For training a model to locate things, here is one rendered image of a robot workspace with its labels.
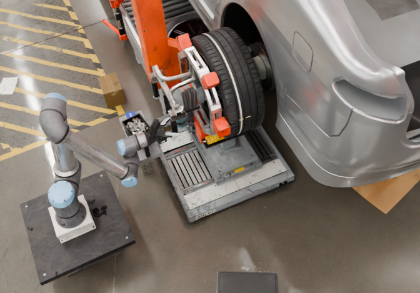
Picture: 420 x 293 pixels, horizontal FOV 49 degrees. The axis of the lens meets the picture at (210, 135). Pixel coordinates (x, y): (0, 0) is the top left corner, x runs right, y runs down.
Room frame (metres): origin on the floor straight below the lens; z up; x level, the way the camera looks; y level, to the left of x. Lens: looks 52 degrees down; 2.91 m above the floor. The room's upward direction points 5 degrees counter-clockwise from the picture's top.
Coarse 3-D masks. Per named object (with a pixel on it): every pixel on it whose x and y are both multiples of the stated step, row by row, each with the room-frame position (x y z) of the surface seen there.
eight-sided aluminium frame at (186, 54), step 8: (192, 48) 2.08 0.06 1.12; (184, 56) 2.08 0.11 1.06; (192, 64) 1.95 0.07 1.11; (200, 64) 1.96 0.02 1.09; (200, 72) 1.87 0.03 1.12; (208, 72) 1.87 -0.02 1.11; (184, 80) 2.19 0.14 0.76; (200, 80) 1.85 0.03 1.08; (208, 96) 1.77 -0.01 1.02; (216, 96) 1.78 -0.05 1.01; (200, 104) 2.08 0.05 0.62; (208, 104) 1.76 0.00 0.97; (216, 104) 1.75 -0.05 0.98; (192, 112) 2.05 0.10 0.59; (200, 112) 2.04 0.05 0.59; (216, 112) 1.72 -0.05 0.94; (200, 120) 1.95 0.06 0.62; (208, 120) 1.94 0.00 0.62; (208, 128) 1.81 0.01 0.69
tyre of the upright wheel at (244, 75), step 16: (208, 32) 2.20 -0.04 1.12; (224, 32) 2.13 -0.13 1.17; (208, 48) 2.00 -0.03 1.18; (224, 48) 1.99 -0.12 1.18; (240, 48) 1.99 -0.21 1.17; (224, 64) 1.89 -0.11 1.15; (240, 64) 1.89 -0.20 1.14; (224, 80) 1.81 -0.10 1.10; (240, 80) 1.82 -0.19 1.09; (256, 80) 1.83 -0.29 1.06; (224, 96) 1.75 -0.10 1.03; (240, 96) 1.76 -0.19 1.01; (256, 96) 1.78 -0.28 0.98; (224, 112) 1.75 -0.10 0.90; (256, 112) 1.75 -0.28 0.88; (240, 128) 1.72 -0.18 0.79
